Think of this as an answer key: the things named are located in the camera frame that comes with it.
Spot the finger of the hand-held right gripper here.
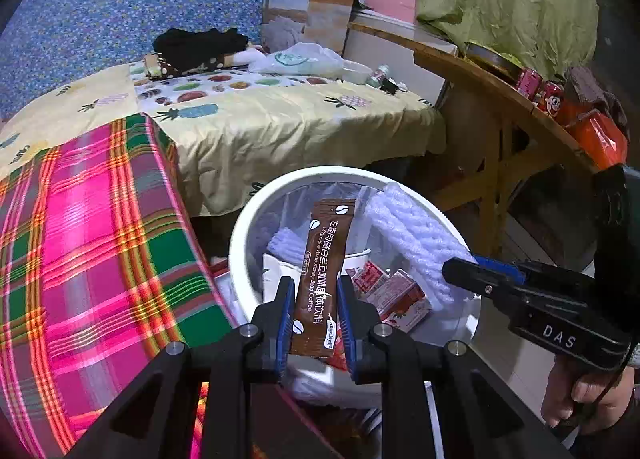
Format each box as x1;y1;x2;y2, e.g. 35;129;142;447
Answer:
472;254;528;286
442;258;523;312

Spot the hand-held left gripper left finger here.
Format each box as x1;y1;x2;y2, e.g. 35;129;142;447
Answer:
65;276;297;459

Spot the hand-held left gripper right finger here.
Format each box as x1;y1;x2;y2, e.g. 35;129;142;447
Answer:
336;275;573;459

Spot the brown coffee sachet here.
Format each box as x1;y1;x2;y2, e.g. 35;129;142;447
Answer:
289;198;357;357

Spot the white trash bin with liner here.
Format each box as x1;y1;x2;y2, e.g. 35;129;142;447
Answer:
227;166;483;410

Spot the person's right hand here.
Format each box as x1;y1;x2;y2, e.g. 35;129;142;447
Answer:
542;359;636;432

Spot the orange snack packet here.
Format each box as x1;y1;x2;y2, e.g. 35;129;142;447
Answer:
557;99;628;170

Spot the red drink can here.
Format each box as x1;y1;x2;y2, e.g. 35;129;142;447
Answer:
516;66;543;100
534;80;566;117

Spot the wooden table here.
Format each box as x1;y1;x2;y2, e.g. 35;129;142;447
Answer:
347;22;626;260

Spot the yellow pineapple print bedsheet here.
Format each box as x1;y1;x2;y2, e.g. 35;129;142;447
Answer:
0;62;448;217

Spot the round metal tin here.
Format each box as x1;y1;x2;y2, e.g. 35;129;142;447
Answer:
464;42;526;85

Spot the pink green plaid tablecloth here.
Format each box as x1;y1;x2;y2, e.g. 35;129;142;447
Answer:
0;112;241;459

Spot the small bottle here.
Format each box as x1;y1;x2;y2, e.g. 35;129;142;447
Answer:
367;64;391;89

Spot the white plastic container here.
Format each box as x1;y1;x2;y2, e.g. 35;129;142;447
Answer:
342;60;373;85

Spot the white cabinet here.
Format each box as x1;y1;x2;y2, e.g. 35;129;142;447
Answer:
345;9;461;105

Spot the white fruit print blanket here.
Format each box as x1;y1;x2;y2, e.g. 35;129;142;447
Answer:
130;56;371;107

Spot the white plastic bag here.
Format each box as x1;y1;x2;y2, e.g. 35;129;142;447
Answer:
249;42;346;77

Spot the brown polka dot cloth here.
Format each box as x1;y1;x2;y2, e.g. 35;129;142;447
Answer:
144;53;236;79

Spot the black garment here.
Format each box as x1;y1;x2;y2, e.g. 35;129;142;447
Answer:
152;28;250;72

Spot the open printed cardboard box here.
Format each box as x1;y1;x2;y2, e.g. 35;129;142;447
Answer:
258;0;376;55

